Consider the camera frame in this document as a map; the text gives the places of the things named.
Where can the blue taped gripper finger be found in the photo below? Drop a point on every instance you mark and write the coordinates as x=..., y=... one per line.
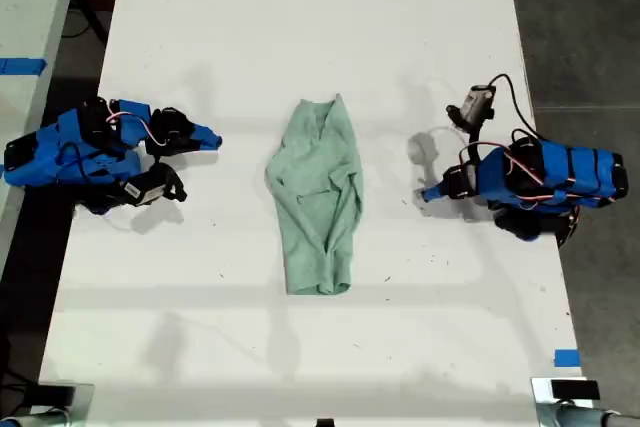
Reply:
x=436, y=192
x=207, y=145
x=205, y=134

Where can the pale green T-shirt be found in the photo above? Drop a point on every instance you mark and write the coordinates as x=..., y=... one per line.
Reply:
x=317, y=197

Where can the blue and black robot arm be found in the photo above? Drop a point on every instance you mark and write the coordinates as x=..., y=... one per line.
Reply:
x=45, y=157
x=575, y=172

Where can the long blue tape strip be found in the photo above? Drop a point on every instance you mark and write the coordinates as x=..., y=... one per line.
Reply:
x=22, y=66

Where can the white side table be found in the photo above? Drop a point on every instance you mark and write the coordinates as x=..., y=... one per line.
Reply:
x=25, y=7

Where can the small blue tape piece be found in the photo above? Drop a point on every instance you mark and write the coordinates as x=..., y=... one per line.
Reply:
x=567, y=358

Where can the black camera stalk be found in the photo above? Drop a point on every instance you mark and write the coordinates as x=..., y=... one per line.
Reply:
x=172, y=182
x=475, y=139

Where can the black camera box with label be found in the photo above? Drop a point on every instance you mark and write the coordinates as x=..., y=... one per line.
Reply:
x=142, y=189

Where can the black and grey camera box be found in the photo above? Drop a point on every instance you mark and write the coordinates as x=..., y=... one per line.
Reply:
x=477, y=104

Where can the black box on metal bracket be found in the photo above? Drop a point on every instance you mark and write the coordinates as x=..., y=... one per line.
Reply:
x=56, y=394
x=575, y=390

